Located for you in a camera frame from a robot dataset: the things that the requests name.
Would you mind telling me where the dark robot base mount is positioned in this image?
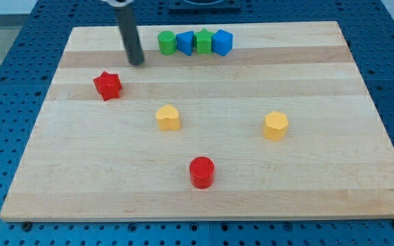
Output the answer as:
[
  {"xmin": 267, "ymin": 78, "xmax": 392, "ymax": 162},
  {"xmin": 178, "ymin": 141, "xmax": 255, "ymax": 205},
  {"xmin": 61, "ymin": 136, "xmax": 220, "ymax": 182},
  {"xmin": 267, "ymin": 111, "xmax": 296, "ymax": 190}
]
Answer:
[{"xmin": 166, "ymin": 0, "xmax": 241, "ymax": 12}]

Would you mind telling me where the green cylinder block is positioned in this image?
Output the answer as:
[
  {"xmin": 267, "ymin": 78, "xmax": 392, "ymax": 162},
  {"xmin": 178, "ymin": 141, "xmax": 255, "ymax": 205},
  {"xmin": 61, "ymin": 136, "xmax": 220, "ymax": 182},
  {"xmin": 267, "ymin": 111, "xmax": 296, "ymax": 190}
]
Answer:
[{"xmin": 157, "ymin": 31, "xmax": 176, "ymax": 55}]

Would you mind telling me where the blue triangle block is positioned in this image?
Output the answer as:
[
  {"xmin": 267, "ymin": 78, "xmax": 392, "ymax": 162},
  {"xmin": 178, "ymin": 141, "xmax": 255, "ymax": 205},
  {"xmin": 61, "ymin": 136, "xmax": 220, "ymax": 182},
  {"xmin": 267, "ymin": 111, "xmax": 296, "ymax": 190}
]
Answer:
[{"xmin": 176, "ymin": 31, "xmax": 194, "ymax": 56}]

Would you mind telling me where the red star block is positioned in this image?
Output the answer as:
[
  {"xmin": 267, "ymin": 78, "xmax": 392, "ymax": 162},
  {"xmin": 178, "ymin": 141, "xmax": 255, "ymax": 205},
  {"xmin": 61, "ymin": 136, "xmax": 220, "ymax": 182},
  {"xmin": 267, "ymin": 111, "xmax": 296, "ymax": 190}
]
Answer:
[{"xmin": 93, "ymin": 71, "xmax": 122, "ymax": 101}]

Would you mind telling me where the yellow hexagon block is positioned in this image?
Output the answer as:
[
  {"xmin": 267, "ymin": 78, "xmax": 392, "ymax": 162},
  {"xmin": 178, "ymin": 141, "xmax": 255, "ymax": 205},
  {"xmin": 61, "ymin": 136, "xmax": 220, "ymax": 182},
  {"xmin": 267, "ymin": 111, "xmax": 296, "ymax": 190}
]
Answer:
[{"xmin": 263, "ymin": 111, "xmax": 289, "ymax": 141}]

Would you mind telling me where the light wooden board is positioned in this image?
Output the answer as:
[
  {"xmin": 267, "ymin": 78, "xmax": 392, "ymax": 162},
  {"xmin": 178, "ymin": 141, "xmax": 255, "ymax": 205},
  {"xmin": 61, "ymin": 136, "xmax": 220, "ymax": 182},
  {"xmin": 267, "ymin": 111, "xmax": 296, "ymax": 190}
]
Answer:
[{"xmin": 0, "ymin": 21, "xmax": 394, "ymax": 222}]

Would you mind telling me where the red cylinder block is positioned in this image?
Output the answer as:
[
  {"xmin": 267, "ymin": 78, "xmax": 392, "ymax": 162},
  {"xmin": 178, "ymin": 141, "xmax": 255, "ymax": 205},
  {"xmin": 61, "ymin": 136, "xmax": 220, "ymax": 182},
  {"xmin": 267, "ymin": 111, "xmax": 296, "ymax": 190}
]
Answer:
[{"xmin": 189, "ymin": 156, "xmax": 215, "ymax": 189}]

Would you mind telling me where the green star block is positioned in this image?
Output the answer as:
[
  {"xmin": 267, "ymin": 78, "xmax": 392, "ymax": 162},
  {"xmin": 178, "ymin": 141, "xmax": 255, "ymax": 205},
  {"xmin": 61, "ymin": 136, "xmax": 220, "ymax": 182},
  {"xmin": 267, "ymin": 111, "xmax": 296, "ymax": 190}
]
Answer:
[{"xmin": 194, "ymin": 28, "xmax": 214, "ymax": 55}]

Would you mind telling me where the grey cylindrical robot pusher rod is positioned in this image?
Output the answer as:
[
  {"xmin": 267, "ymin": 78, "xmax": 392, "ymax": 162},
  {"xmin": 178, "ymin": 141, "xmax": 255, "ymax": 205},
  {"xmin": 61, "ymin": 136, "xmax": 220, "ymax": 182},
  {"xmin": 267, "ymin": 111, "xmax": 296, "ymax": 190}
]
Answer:
[{"xmin": 114, "ymin": 1, "xmax": 144, "ymax": 66}]

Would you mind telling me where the blue cube block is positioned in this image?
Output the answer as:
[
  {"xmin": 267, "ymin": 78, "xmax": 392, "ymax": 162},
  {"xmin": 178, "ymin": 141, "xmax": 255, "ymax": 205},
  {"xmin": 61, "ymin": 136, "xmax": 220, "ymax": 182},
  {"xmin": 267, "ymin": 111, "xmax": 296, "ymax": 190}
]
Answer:
[{"xmin": 211, "ymin": 29, "xmax": 233, "ymax": 56}]

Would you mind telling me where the yellow heart block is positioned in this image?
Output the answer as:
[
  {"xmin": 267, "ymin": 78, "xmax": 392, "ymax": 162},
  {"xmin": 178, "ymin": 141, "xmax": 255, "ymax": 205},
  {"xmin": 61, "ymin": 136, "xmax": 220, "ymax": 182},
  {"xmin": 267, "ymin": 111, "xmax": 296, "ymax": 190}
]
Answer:
[{"xmin": 155, "ymin": 105, "xmax": 181, "ymax": 131}]

